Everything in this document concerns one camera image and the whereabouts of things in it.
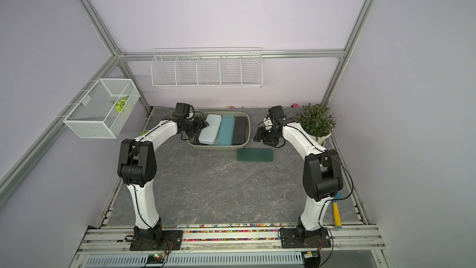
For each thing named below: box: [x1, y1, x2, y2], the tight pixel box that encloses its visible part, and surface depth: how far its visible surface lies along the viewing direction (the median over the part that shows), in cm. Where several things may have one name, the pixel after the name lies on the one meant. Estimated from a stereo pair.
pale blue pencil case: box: [198, 113, 222, 146], surface depth 103 cm
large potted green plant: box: [295, 102, 337, 147], surface depth 91 cm
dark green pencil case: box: [236, 147, 274, 162], surface depth 101 cm
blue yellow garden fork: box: [332, 191, 343, 229], surface depth 79 cm
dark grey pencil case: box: [231, 116, 247, 145], surface depth 107 cm
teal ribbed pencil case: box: [218, 114, 235, 146], surface depth 107 cm
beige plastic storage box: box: [185, 110, 252, 150], surface depth 105 cm
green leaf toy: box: [110, 95, 129, 113], surface depth 83 cm
